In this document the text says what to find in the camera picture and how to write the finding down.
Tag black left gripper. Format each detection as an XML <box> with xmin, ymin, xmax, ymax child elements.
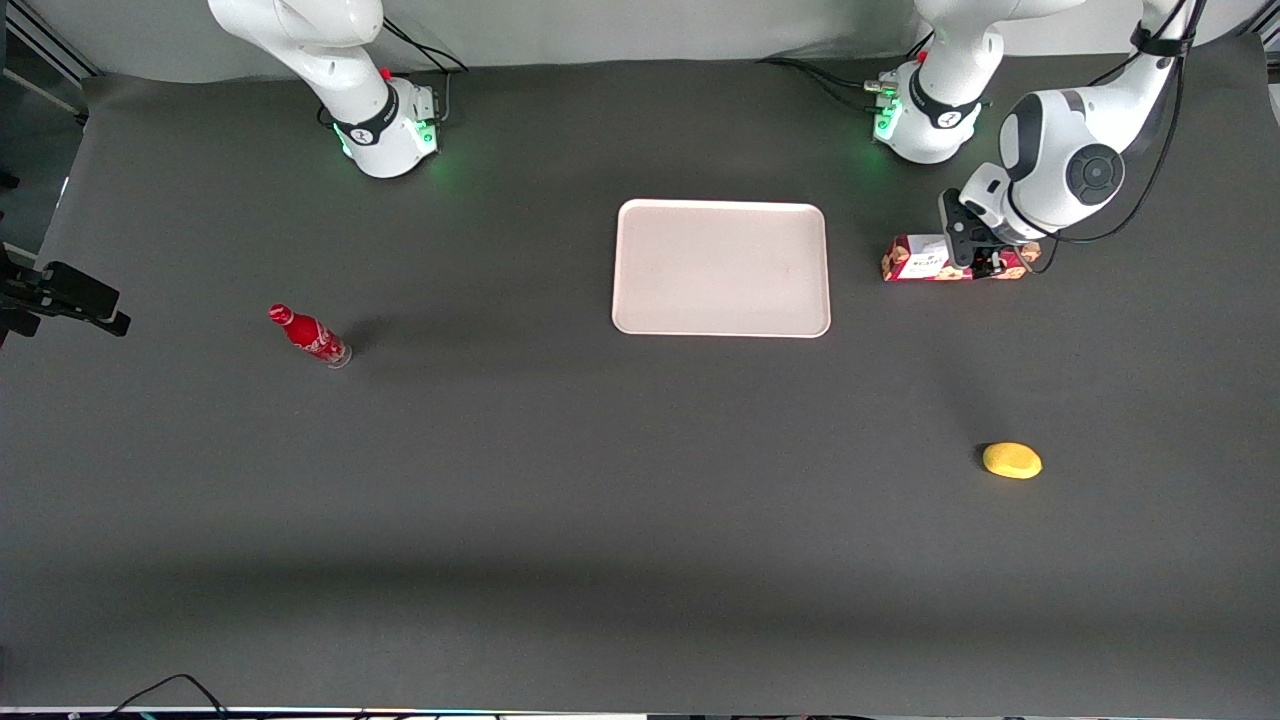
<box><xmin>937</xmin><ymin>186</ymin><xmax>1008</xmax><ymax>282</ymax></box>

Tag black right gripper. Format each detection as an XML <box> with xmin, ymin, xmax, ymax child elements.
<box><xmin>0</xmin><ymin>250</ymin><xmax>132</xmax><ymax>346</ymax></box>

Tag red cookie box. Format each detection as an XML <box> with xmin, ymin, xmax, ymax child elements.
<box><xmin>881</xmin><ymin>234</ymin><xmax>1042</xmax><ymax>284</ymax></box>

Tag pale pink plastic tray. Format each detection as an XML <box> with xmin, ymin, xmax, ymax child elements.
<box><xmin>611</xmin><ymin>198</ymin><xmax>833</xmax><ymax>339</ymax></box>

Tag red cola bottle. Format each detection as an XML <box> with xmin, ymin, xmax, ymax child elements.
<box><xmin>267</xmin><ymin>303</ymin><xmax>353</xmax><ymax>370</ymax></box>

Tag yellow lemon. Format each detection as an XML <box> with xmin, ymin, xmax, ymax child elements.
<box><xmin>981</xmin><ymin>441</ymin><xmax>1044</xmax><ymax>481</ymax></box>

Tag dark grey table cloth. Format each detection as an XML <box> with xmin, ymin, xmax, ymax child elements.
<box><xmin>0</xmin><ymin>35</ymin><xmax>1280</xmax><ymax>717</ymax></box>

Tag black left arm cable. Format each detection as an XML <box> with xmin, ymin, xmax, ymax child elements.
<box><xmin>1018</xmin><ymin>0</ymin><xmax>1211</xmax><ymax>277</ymax></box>

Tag black left arm base cables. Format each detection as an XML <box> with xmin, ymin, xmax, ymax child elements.
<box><xmin>757</xmin><ymin>30</ymin><xmax>936</xmax><ymax>116</ymax></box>

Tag black arm base cables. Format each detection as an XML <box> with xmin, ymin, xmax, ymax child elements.
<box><xmin>757</xmin><ymin>30</ymin><xmax>936</xmax><ymax>116</ymax></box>
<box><xmin>380</xmin><ymin>15</ymin><xmax>471</xmax><ymax>126</ymax></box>

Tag aluminium frame rail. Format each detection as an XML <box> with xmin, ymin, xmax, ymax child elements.
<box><xmin>0</xmin><ymin>0</ymin><xmax>102</xmax><ymax>83</ymax></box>

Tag black cable at table edge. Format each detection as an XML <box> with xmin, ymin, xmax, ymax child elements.
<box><xmin>100</xmin><ymin>673</ymin><xmax>233</xmax><ymax>720</ymax></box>

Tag black right arm base cables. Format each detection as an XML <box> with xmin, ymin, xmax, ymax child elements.
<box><xmin>380</xmin><ymin>15</ymin><xmax>471</xmax><ymax>126</ymax></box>

